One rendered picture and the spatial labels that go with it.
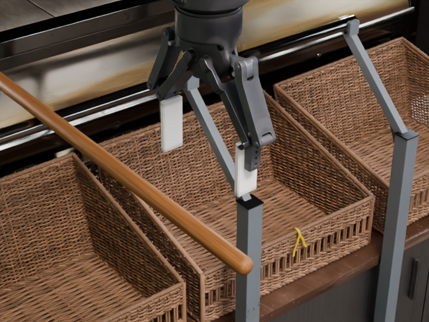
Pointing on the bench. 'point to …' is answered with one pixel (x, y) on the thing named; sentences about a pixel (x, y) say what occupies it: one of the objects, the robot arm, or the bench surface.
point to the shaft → (131, 180)
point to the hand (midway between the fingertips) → (207, 161)
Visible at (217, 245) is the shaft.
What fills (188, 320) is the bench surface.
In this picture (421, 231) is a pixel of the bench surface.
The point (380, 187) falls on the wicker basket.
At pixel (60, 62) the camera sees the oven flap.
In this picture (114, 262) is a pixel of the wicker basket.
